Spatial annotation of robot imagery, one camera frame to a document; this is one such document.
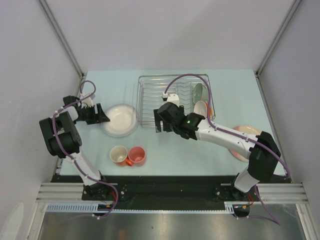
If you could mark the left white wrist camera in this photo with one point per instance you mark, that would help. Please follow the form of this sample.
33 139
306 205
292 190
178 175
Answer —
86 98

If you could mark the white slotted cable duct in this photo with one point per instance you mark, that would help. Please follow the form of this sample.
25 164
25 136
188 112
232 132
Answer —
97 208

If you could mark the right aluminium frame post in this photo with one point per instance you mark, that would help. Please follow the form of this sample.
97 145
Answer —
289 16

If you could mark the cream cup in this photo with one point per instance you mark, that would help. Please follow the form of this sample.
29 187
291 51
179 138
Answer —
118 154

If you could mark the aluminium front rail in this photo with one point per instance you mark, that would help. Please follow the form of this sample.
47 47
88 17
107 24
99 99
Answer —
270 193

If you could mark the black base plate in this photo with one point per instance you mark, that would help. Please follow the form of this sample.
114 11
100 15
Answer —
213 188

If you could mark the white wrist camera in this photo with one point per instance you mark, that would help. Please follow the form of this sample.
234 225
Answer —
86 98
171 98

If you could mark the pink and cream plate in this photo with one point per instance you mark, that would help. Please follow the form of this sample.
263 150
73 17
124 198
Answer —
247 129

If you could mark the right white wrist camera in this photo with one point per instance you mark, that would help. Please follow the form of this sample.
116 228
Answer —
171 98

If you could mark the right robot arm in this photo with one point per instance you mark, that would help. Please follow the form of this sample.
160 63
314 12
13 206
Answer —
260 150

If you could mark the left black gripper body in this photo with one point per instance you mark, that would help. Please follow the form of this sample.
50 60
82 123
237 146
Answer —
89 115

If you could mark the pink cup orange handle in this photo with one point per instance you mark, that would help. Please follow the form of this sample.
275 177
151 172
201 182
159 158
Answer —
136 157

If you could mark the aluminium frame post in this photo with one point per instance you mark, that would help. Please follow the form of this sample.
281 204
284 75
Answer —
289 16
48 13

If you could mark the white fluted plate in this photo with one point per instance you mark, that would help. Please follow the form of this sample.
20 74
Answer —
122 120

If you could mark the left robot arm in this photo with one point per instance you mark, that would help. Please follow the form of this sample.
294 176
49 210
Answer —
63 140

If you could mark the white and orange bowl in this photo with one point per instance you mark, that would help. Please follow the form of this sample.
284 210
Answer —
203 108

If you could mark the metal wire dish rack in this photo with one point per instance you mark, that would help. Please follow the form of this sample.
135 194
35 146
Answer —
155 90

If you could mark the left aluminium frame post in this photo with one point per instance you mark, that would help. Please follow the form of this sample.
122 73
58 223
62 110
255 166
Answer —
48 13

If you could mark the green bowl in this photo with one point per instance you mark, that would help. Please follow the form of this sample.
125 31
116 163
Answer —
200 93

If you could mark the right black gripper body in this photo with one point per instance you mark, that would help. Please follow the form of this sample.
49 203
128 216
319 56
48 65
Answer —
166 127

